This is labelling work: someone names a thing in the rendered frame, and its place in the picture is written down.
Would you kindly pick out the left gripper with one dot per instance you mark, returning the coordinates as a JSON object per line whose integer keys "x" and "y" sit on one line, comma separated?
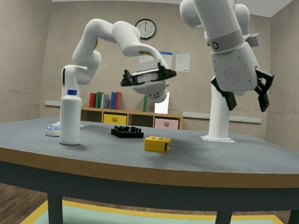
{"x": 231, "y": 74}

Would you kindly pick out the white plastic bottle with blue cap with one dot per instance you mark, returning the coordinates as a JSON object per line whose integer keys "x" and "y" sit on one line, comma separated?
{"x": 70, "y": 118}

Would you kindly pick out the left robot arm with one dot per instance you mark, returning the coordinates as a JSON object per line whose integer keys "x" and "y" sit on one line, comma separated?
{"x": 226, "y": 25}

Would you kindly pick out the black knob box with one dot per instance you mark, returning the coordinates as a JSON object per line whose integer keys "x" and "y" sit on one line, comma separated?
{"x": 132, "y": 132}

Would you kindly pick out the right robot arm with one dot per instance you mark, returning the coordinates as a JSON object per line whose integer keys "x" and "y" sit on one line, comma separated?
{"x": 122, "y": 33}

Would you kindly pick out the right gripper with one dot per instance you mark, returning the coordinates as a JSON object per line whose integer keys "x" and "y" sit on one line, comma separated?
{"x": 148, "y": 82}

